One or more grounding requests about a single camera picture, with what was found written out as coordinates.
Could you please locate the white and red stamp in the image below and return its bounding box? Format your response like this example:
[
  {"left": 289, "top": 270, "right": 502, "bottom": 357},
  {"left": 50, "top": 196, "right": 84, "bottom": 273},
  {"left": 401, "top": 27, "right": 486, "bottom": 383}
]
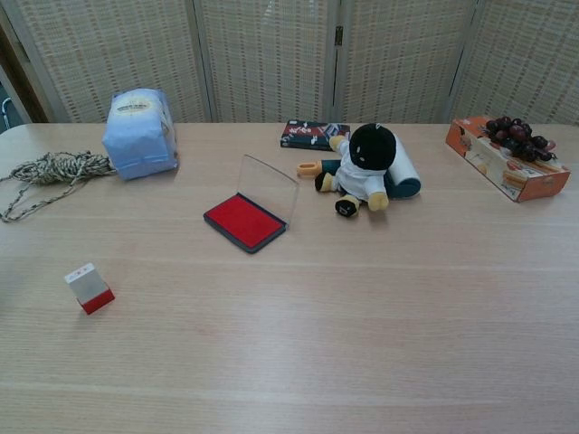
[{"left": 63, "top": 262, "right": 116, "bottom": 316}]

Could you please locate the red ink pad clear lid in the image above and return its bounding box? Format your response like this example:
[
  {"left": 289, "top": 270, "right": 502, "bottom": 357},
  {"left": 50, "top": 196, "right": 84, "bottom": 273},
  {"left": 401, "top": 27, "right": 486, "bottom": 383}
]
[{"left": 203, "top": 154, "right": 300, "bottom": 255}]

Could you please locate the plush doll black head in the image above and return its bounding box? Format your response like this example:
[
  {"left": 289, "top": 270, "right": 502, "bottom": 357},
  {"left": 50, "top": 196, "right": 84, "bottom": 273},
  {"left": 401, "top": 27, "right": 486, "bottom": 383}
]
[{"left": 314, "top": 122, "right": 399, "bottom": 220}]

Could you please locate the black red card box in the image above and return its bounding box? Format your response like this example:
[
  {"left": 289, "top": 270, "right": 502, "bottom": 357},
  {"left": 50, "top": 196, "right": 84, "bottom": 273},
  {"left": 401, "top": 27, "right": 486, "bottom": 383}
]
[{"left": 280, "top": 118, "right": 352, "bottom": 152}]

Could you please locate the woven bamboo folding screen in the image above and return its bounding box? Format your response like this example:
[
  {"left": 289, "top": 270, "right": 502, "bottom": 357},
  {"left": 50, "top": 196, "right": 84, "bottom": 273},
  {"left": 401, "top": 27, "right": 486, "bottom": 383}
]
[{"left": 0, "top": 0, "right": 579, "bottom": 124}]

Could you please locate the light blue paper wrapped package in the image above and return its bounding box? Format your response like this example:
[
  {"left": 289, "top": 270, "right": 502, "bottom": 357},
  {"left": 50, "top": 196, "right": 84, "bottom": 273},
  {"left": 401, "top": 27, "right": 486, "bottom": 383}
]
[{"left": 100, "top": 88, "right": 181, "bottom": 182}]

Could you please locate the orange snack carton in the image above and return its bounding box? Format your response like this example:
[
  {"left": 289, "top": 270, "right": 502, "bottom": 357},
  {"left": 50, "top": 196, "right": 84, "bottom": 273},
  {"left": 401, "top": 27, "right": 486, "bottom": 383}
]
[{"left": 444, "top": 117, "right": 572, "bottom": 203}]

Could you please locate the dark red grape bunch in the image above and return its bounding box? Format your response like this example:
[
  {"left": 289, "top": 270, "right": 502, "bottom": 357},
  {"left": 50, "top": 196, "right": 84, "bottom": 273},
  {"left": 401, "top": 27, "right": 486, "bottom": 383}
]
[{"left": 484, "top": 116, "right": 558, "bottom": 163}]

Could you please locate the white bent tube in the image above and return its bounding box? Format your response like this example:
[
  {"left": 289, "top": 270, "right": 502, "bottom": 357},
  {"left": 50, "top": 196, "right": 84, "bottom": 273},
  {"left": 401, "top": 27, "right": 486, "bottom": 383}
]
[{"left": 0, "top": 97, "right": 17, "bottom": 132}]

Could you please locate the braided beige black rope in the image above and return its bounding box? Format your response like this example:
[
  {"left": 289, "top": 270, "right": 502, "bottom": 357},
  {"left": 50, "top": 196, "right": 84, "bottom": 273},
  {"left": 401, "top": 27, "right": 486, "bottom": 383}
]
[{"left": 0, "top": 151, "right": 118, "bottom": 223}]

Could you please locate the brown wooden door frame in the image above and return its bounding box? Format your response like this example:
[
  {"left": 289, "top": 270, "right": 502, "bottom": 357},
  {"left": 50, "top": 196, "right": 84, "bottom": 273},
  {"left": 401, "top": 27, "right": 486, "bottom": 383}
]
[{"left": 0, "top": 24, "right": 50, "bottom": 124}]

